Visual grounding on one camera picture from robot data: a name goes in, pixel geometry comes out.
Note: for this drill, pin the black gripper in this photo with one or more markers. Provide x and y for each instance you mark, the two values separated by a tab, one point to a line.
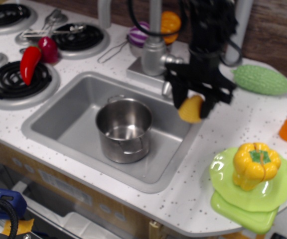
201	74

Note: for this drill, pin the yellow toy corn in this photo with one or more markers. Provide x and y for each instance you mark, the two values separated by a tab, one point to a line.
190	109

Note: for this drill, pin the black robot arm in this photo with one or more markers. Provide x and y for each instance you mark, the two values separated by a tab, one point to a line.
212	24

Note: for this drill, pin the stainless steel pot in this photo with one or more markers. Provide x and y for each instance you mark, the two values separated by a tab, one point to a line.
124	126

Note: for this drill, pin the grey toy sink basin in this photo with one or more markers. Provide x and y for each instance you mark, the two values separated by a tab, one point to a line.
66	123

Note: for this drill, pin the silver toy faucet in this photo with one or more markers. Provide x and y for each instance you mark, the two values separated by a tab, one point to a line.
150	67

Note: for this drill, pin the green toy bitter gourd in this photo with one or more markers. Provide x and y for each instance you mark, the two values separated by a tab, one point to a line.
260	80

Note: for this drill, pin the orange toy pumpkin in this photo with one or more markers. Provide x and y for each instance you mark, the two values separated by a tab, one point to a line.
170	25

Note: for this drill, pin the purple striped toy onion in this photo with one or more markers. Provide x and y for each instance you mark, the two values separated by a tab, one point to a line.
136	37

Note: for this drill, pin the yellow toy bell pepper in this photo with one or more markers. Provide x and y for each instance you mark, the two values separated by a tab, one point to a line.
255	163

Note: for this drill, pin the grey support pole right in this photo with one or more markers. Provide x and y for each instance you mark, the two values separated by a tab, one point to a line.
233	55

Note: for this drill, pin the grey support pole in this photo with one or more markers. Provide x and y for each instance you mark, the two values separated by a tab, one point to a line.
104	13
233	55

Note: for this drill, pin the green plastic plate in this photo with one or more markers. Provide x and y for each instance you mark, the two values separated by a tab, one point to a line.
266	197

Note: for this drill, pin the grey support pole left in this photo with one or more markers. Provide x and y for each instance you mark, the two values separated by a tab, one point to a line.
104	13

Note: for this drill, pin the middle black stove burner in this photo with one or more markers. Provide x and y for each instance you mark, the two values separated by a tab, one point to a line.
80	40

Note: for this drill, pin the black stove burner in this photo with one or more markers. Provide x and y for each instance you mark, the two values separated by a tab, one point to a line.
16	95
80	40
16	17

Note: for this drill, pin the silver stove knob rear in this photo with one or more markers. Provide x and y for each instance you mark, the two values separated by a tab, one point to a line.
56	18

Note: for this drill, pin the red toy chili pepper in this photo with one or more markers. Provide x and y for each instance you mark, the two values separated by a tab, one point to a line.
28	63

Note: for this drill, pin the silver stove knob middle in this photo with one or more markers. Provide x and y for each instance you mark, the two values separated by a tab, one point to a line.
20	39

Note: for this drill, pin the toy oven door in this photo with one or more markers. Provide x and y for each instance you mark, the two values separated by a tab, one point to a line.
56	216

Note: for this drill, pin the front black stove burner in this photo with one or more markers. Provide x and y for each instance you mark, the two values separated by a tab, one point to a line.
16	95

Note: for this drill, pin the blue clamp tool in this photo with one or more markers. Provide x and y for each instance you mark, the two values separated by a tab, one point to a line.
12	205

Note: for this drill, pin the rear black stove burner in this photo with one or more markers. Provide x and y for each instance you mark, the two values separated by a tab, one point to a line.
16	17

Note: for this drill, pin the yellow tape piece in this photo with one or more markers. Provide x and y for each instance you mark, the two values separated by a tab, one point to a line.
24	226

